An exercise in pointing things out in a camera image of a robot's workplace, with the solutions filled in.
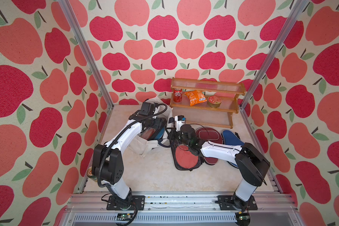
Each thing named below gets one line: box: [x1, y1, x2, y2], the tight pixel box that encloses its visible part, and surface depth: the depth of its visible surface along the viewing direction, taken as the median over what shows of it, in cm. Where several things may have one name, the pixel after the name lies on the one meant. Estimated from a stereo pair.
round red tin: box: [207, 95, 222, 109], surface depth 101 cm
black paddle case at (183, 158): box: [169, 140, 204, 172], surface depth 89 cm
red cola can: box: [173, 88, 183, 103], surface depth 98 cm
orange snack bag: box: [184, 90, 208, 107], surface depth 103 cm
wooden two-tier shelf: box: [169, 77, 247, 130], surface depth 106 cm
